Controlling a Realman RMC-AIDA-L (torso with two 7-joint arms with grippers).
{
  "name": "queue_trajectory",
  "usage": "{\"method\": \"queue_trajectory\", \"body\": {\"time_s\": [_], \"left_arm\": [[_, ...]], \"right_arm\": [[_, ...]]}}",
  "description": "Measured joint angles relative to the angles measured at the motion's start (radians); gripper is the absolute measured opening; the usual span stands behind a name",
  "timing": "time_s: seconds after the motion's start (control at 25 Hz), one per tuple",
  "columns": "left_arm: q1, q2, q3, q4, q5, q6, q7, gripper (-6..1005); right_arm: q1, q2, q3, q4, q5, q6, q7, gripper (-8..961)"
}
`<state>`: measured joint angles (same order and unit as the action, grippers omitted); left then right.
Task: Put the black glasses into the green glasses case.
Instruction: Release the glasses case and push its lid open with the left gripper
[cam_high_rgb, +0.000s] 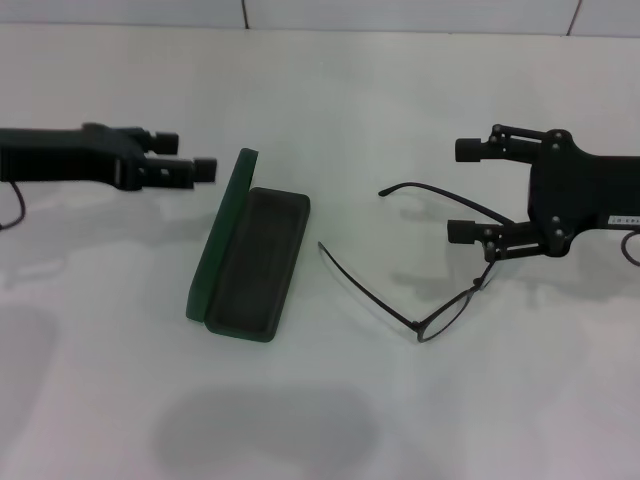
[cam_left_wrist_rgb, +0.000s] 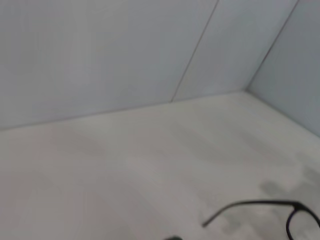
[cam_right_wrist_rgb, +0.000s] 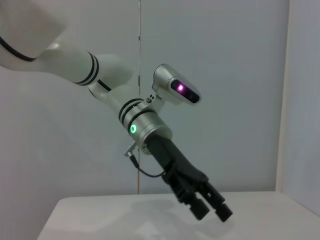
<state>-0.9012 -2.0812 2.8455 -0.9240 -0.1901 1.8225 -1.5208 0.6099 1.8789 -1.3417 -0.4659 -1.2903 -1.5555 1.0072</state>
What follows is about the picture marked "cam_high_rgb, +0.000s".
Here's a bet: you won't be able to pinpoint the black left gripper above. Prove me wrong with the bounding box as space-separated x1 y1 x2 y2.
0 123 218 192

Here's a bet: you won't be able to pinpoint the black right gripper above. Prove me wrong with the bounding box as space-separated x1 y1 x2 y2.
447 123 640 263

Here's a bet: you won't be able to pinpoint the green glasses case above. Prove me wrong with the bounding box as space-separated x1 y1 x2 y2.
184 147 311 344

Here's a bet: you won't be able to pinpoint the black thin-frame glasses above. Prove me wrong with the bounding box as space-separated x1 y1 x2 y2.
318 182 516 344

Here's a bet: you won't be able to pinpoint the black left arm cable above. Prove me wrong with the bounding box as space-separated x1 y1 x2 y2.
0 182 27 231

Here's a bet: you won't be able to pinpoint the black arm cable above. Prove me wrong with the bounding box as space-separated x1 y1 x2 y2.
621 230 640 266
0 182 27 231

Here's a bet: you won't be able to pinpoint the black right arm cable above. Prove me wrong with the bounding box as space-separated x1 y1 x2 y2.
621 230 640 266

